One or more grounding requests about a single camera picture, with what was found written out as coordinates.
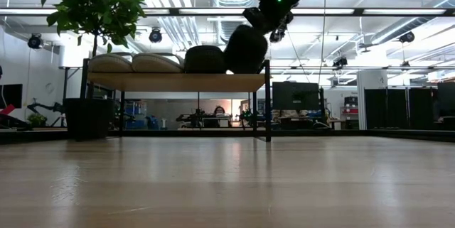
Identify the black wall monitor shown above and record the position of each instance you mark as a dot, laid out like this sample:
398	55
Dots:
10	94

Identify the black cabinet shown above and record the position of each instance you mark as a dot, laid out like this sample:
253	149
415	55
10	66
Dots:
446	103

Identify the wooden shelf with black frame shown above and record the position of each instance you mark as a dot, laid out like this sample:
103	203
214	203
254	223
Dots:
174	81

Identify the black rail behind table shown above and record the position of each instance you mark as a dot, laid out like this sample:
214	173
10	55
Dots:
355	135

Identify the black slide sandal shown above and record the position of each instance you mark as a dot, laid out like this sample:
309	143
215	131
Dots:
245	48
204	59

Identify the dark partition panels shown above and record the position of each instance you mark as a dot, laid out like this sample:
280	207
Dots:
398	109

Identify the small green plant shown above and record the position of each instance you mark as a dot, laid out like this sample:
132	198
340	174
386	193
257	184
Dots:
36	118

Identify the black and red equipment stack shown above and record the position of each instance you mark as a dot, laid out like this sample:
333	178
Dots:
350	102

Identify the blue bin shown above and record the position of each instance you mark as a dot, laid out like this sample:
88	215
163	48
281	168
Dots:
153	123

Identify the black overhead frame beam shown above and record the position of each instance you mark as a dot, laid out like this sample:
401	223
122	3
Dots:
355	11

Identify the person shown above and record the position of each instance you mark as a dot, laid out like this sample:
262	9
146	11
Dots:
219	110

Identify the black ceiling spotlight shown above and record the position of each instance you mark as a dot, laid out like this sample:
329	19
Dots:
340	62
35	41
407	37
155	36
275	36

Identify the green leafy plant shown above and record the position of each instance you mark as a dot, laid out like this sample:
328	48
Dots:
92	8

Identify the black desk monitor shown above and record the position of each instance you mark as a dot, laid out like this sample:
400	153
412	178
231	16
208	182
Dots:
295	96

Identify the black plant pot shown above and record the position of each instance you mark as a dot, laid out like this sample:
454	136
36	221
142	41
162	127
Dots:
88	118

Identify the black background rig frame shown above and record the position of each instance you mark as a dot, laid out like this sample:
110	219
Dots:
64	89

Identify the grey slide sandal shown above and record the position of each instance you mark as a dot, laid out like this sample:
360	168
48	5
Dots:
156	64
110	64

